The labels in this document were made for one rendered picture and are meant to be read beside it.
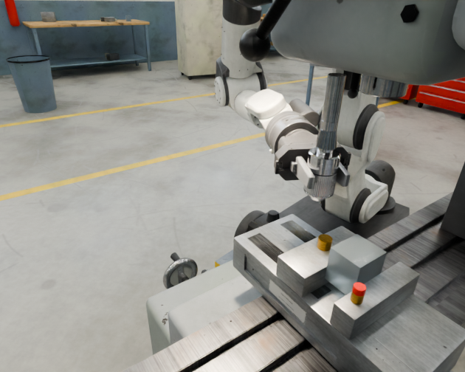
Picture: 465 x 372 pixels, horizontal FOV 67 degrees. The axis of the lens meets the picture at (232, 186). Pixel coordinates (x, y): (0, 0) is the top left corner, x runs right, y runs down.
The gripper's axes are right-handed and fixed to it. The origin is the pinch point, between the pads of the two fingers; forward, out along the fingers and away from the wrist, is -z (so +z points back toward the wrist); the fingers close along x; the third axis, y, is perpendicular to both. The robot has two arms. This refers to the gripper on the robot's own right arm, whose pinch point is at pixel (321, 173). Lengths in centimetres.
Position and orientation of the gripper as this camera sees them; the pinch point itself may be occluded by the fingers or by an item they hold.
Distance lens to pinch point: 55.4
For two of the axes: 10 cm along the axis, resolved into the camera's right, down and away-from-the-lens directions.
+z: -1.7, -4.8, 8.6
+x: 9.9, -0.7, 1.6
